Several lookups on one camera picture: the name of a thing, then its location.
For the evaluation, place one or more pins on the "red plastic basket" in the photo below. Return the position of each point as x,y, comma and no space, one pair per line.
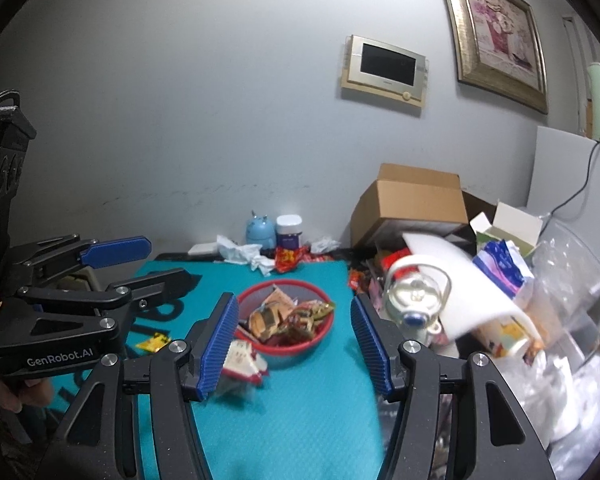
290,357

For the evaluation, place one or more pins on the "cream cartoon water bottle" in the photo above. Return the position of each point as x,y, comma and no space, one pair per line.
415,300

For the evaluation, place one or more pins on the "flat white box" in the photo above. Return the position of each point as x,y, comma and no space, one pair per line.
203,249

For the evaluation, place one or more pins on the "purple jar white lid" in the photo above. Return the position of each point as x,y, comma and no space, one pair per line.
288,235

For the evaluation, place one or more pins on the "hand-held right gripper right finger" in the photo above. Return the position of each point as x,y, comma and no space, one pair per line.
372,345

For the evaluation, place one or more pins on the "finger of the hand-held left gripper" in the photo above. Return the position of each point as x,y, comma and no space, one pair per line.
155,285
115,252

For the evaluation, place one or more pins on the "beige plastic box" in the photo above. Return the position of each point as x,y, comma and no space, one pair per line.
82,280

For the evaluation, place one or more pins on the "red yellow snack packet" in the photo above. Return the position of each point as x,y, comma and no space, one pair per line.
287,259

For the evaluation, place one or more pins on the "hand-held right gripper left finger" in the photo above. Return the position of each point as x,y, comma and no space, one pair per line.
220,345

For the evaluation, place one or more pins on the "white plastic bag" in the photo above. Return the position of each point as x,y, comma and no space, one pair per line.
555,395

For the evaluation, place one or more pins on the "wall intercom panel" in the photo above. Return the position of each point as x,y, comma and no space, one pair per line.
385,65

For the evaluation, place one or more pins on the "pile of red packets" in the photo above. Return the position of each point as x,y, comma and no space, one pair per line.
360,277

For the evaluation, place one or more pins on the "white foam sheet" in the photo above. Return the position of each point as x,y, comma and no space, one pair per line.
465,285

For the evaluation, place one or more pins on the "cardboard box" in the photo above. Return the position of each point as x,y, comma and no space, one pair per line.
410,200

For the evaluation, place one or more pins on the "person's left hand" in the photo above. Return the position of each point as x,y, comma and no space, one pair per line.
15,394

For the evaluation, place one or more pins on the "crumpled white tissue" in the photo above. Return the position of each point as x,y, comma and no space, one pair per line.
240,252
324,245

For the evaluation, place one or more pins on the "yellow printed paper cup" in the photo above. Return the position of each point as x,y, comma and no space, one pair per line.
505,335

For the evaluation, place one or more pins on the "small white open carton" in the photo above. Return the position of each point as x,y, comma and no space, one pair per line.
515,220

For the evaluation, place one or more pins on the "purple white tissue pack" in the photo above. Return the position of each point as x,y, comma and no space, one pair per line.
502,265

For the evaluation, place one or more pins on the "white cabinet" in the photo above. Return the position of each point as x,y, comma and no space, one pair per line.
555,170

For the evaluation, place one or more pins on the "white red snack packet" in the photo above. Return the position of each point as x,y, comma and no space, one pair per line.
242,365

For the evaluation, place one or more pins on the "clear plastic bag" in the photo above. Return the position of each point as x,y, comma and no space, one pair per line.
575,270

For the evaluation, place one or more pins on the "gold framed picture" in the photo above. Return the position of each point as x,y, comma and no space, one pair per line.
500,30

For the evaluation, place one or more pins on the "teal printed mat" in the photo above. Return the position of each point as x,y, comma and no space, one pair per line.
290,420

